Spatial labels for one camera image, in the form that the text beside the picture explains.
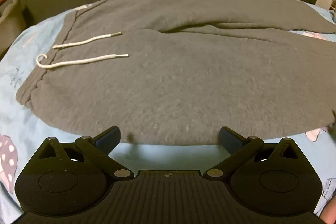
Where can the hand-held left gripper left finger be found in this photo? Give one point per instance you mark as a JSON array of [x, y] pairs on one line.
[[109, 138]]

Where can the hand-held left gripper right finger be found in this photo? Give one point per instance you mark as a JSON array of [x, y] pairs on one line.
[[229, 139]]

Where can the light blue printed bedsheet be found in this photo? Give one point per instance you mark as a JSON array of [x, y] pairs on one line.
[[23, 108]]

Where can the white cardboard box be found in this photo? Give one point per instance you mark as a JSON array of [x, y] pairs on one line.
[[324, 1]]

